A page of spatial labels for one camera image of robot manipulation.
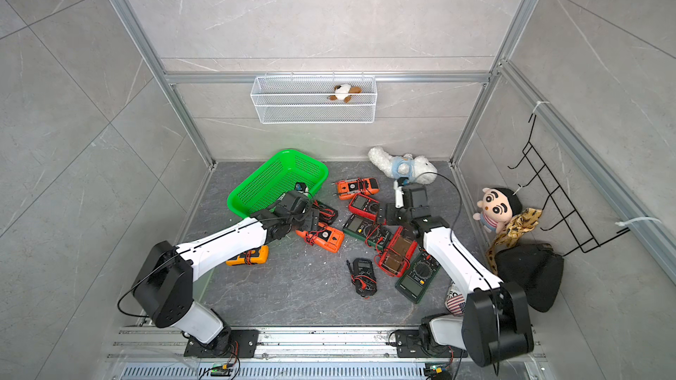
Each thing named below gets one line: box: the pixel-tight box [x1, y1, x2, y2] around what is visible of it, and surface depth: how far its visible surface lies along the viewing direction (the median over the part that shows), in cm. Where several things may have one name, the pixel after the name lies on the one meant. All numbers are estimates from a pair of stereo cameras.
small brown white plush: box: [326, 84, 363, 103], surface depth 90 cm
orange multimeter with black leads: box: [294, 221, 346, 254], surface depth 92 cm
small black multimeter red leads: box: [345, 257, 378, 300], surface depth 83 cm
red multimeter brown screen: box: [374, 226, 418, 278], surface depth 89 cm
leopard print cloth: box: [485, 207, 543, 275], surface depth 76 cm
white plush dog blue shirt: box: [367, 146, 438, 184], surface depth 109 cm
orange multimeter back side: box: [336, 177, 381, 201], surface depth 108 cm
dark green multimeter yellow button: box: [343, 214, 393, 251], surface depth 95 cm
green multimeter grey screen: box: [395, 248, 442, 305], surface depth 85 cm
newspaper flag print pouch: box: [445, 281, 466, 316], surface depth 80 cm
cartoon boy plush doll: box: [472, 187, 523, 234], surface depth 83 cm
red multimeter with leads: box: [348, 192, 381, 222], surface depth 101 cm
